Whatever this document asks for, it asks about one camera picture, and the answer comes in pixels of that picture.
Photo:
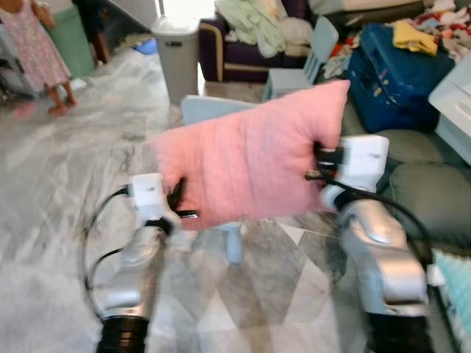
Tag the small blue item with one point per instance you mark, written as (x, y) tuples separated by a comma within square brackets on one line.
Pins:
[(147, 46)]

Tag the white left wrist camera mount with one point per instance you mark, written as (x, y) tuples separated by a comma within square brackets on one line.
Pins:
[(151, 195)]

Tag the person in dark clothes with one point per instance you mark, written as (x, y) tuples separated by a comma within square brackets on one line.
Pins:
[(92, 22)]

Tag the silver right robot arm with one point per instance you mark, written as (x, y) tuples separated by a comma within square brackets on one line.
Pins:
[(383, 272)]

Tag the girl in pink floral dress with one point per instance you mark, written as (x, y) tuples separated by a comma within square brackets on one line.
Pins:
[(29, 44)]

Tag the yellow cloth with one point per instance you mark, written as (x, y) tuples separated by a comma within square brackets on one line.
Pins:
[(412, 37)]

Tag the cream cloth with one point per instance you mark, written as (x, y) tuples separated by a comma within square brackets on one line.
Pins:
[(296, 33)]

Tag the pink fluffy pillow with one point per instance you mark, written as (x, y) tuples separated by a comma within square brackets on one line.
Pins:
[(250, 158)]

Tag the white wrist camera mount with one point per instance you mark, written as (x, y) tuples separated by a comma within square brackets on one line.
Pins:
[(151, 195), (366, 162)]

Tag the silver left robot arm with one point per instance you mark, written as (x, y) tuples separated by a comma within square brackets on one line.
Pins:
[(136, 283)]

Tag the light blue table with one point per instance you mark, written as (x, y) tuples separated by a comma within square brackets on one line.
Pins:
[(452, 103)]

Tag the beige cushion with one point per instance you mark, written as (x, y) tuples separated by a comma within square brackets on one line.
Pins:
[(368, 6)]

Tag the teal fluffy pillow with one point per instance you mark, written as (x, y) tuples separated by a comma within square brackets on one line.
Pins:
[(456, 287)]

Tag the colourful clothes heap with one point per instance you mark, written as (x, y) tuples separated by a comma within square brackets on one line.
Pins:
[(449, 29)]

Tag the purple sofa with wooden trim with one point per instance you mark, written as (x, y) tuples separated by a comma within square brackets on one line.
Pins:
[(235, 65)]

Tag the light green blanket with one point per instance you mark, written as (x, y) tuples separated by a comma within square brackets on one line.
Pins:
[(250, 26)]

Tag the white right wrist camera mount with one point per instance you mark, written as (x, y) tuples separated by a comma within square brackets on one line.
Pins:
[(366, 162)]

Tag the blue suitcase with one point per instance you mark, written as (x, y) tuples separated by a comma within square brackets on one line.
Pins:
[(397, 81)]

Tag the grey lidded trash bin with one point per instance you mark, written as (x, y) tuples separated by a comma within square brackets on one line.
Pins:
[(176, 66)]

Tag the green cabinet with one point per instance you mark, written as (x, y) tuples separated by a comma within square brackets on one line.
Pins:
[(73, 44)]

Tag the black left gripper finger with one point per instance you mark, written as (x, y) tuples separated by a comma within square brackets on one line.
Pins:
[(178, 193), (188, 214)]

